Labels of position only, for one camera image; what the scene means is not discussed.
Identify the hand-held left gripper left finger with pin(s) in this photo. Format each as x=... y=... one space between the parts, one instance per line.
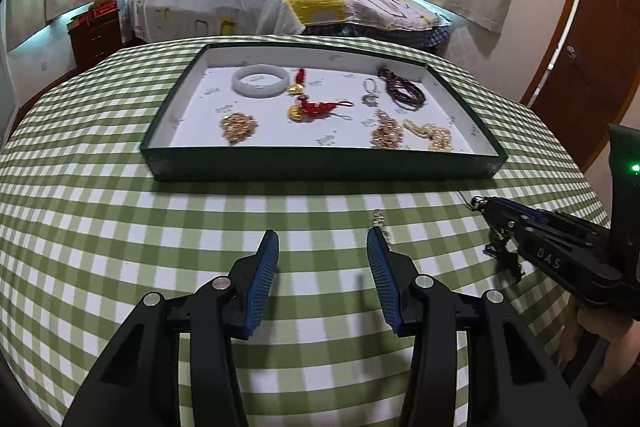
x=262 y=277

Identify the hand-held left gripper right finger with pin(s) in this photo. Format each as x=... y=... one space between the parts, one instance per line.
x=382 y=277

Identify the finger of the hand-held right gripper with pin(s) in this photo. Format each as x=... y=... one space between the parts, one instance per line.
x=510 y=226
x=517 y=209

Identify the silver rhinestone brooch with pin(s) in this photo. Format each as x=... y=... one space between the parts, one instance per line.
x=378 y=219

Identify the dark green jewelry box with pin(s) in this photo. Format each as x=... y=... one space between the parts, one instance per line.
x=325 y=164

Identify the white jade bangle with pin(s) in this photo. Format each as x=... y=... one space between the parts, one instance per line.
x=260 y=92

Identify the person's right hand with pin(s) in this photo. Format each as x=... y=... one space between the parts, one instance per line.
x=617 y=342

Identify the green checkered tablecloth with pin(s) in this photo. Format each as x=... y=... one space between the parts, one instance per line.
x=125 y=217

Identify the brown wooden door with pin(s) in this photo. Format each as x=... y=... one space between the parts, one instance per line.
x=590 y=57

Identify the blue plaid bed skirt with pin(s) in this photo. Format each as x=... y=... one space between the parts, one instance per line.
x=400 y=38

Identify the patterned white bedspread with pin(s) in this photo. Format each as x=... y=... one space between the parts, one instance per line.
x=250 y=7

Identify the dark wooden nightstand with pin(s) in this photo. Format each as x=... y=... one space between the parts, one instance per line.
x=95 y=39

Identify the red gift box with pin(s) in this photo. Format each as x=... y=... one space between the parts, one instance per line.
x=100 y=11

